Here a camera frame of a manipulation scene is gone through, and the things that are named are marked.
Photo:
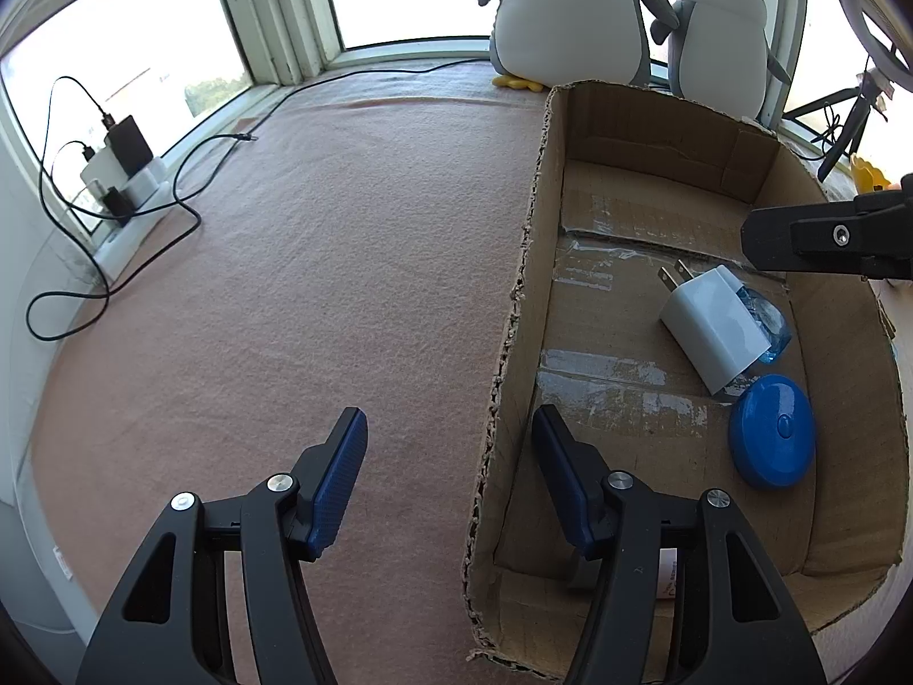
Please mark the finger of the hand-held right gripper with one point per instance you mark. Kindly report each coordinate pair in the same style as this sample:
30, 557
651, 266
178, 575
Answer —
767, 239

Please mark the blue round tape measure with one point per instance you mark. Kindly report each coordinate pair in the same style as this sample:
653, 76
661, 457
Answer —
770, 435

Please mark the white wall charger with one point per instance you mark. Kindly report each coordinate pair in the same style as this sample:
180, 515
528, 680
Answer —
713, 328

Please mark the black plug adapter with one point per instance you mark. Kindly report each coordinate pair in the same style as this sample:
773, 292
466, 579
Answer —
118, 202

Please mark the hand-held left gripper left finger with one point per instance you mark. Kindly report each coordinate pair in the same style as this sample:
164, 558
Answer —
339, 485

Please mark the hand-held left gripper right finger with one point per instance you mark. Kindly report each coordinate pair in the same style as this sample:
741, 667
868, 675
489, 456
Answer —
563, 485

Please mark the large penguin plush toy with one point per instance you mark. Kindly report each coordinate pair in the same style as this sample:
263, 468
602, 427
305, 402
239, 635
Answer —
563, 14

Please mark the white window frame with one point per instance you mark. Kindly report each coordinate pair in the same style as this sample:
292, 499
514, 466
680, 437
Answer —
285, 14

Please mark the black tripod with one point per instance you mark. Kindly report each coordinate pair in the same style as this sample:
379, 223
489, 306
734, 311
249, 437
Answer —
852, 121

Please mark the small penguin plush toy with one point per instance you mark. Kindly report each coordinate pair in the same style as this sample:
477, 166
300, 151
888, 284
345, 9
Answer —
720, 43

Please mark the white power strip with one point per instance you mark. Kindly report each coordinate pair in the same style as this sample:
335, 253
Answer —
153, 180

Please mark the white power adapter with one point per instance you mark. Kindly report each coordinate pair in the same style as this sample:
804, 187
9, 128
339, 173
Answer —
98, 168

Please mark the brown cardboard box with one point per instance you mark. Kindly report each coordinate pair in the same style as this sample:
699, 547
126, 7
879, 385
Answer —
613, 178

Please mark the yellow leaf-shaped bowl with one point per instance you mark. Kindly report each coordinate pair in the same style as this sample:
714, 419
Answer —
867, 173

